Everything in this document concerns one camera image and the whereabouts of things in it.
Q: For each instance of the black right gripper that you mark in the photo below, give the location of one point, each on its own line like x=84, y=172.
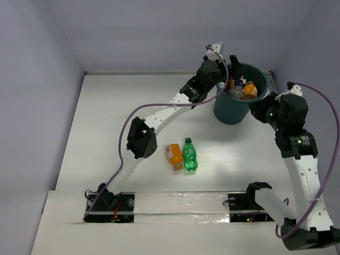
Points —
x=258, y=108

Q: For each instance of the orange juice bottle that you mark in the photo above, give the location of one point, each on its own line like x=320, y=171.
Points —
x=249, y=91
x=174, y=156

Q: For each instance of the clear pepsi bottle black cap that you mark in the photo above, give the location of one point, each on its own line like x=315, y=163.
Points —
x=236, y=92

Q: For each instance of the green sprite bottle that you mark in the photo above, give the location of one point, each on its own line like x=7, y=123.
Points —
x=190, y=156

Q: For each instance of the yellow blue milk tea bottle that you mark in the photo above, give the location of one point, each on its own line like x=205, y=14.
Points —
x=236, y=79

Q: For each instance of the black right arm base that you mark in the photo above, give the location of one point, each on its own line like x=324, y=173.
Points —
x=243, y=208

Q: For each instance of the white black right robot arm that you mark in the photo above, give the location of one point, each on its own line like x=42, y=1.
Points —
x=309, y=225

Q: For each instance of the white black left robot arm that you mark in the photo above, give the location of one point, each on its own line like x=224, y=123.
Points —
x=142, y=135

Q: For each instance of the teal plastic bin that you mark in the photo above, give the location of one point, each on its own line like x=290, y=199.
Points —
x=231, y=111

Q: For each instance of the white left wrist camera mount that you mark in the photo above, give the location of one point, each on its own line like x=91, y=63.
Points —
x=214, y=52

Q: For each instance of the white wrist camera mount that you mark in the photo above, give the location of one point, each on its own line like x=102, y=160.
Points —
x=214, y=52
x=292, y=88

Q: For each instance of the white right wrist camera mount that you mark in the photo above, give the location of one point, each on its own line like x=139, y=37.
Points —
x=292, y=88

